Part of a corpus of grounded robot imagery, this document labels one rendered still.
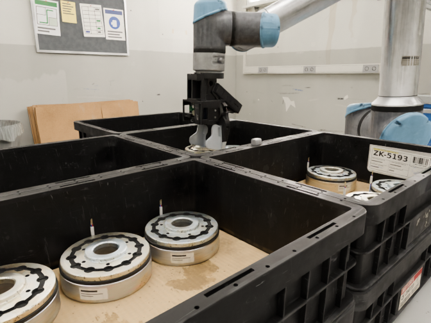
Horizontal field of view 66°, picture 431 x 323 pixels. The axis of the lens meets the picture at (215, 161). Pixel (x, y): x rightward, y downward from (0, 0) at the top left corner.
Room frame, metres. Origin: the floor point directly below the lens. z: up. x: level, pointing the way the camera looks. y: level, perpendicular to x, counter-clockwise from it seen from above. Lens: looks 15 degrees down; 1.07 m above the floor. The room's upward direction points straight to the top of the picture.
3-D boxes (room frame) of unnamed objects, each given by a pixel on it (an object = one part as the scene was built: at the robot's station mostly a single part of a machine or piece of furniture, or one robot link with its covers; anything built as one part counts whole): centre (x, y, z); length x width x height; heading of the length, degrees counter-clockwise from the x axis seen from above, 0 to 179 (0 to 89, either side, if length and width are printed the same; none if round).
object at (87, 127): (1.01, 0.18, 0.92); 0.40 x 0.30 x 0.02; 132
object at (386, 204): (0.57, -0.21, 0.92); 0.40 x 0.30 x 0.02; 132
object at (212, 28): (0.80, 0.01, 1.17); 0.09 x 0.08 x 0.11; 95
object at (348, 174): (0.69, -0.25, 0.86); 0.10 x 0.10 x 0.01
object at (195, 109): (0.80, 0.02, 1.01); 0.09 x 0.08 x 0.12; 132
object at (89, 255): (0.35, 0.13, 0.86); 0.05 x 0.05 x 0.01
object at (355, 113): (0.97, -0.45, 0.92); 0.13 x 0.12 x 0.14; 5
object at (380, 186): (0.58, -0.35, 0.86); 0.10 x 0.10 x 0.01
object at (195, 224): (0.42, 0.05, 0.86); 0.05 x 0.05 x 0.01
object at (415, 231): (0.57, -0.21, 0.87); 0.40 x 0.30 x 0.11; 132
